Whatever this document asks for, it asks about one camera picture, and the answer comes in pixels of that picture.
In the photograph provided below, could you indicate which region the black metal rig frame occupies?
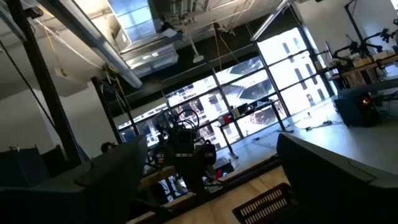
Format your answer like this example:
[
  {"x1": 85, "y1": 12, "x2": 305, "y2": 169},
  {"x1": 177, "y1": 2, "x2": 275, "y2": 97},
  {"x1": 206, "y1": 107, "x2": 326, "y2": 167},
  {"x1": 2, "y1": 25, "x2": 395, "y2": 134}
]
[{"x1": 0, "y1": 0, "x2": 282, "y2": 224}]

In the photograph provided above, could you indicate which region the white pendant lamp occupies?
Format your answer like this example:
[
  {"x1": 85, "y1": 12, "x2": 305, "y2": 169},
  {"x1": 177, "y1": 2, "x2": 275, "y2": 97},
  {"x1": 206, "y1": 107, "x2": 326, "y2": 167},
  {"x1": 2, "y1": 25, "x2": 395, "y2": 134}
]
[{"x1": 186, "y1": 30, "x2": 205, "y2": 65}]

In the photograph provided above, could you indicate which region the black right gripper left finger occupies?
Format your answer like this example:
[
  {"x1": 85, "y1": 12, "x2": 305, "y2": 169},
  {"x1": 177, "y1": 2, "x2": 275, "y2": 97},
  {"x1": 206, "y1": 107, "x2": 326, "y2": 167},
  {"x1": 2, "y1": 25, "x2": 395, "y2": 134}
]
[{"x1": 73, "y1": 134, "x2": 149, "y2": 224}]

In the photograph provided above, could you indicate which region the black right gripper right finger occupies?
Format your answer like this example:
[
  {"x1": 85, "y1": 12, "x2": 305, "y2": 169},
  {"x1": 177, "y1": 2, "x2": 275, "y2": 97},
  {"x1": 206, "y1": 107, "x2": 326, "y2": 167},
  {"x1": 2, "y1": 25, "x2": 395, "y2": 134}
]
[{"x1": 276, "y1": 133, "x2": 398, "y2": 224}]

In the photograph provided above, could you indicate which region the black computer tower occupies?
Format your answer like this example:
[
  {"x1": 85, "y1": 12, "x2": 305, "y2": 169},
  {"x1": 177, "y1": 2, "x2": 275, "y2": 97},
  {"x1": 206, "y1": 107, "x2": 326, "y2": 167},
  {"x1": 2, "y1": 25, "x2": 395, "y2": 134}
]
[{"x1": 334, "y1": 91, "x2": 382, "y2": 128}]

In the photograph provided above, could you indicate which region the wooden workbench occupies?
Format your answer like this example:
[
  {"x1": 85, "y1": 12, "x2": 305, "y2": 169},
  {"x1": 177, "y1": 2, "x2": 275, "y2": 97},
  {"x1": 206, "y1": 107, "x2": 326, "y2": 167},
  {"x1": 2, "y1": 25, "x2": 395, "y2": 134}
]
[{"x1": 328, "y1": 54, "x2": 398, "y2": 91}]

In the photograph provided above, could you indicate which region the black background table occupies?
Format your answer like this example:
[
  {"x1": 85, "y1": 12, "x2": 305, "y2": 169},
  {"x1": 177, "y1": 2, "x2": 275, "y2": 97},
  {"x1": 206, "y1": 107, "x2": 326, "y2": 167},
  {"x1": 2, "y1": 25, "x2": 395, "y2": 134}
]
[{"x1": 217, "y1": 101, "x2": 289, "y2": 158}]

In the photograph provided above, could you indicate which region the person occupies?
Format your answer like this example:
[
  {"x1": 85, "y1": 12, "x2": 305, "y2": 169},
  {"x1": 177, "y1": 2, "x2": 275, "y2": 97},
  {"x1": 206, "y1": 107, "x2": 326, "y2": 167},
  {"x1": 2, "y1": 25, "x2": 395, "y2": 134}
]
[{"x1": 99, "y1": 141, "x2": 119, "y2": 154}]

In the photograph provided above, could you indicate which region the large grid window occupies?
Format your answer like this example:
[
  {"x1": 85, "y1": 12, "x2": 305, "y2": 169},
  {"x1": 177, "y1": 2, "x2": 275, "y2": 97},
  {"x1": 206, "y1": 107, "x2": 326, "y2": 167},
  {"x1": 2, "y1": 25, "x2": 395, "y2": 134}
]
[{"x1": 118, "y1": 27, "x2": 331, "y2": 151}]

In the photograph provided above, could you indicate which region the silver ceiling pipe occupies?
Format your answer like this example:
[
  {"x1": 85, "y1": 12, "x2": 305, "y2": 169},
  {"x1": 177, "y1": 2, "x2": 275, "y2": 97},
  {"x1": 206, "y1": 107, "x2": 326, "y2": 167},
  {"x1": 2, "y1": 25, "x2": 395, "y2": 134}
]
[{"x1": 250, "y1": 0, "x2": 296, "y2": 43}]

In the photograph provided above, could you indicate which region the silver ceiling air duct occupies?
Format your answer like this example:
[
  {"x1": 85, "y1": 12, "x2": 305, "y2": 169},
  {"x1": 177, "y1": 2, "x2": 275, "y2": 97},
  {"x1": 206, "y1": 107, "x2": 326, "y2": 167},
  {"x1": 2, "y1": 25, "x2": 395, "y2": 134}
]
[{"x1": 35, "y1": 0, "x2": 144, "y2": 90}]

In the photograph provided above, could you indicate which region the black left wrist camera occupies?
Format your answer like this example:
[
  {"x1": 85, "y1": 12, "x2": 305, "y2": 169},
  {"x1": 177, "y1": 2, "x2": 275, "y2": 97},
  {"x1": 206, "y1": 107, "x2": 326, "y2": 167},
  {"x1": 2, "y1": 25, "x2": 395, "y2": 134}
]
[{"x1": 174, "y1": 128, "x2": 197, "y2": 155}]

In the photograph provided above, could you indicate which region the black slotted plastic basket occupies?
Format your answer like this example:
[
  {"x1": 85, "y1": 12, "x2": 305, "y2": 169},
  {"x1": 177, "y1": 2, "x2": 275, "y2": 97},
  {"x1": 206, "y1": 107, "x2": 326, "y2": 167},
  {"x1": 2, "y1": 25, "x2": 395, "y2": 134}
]
[{"x1": 231, "y1": 182, "x2": 299, "y2": 224}]

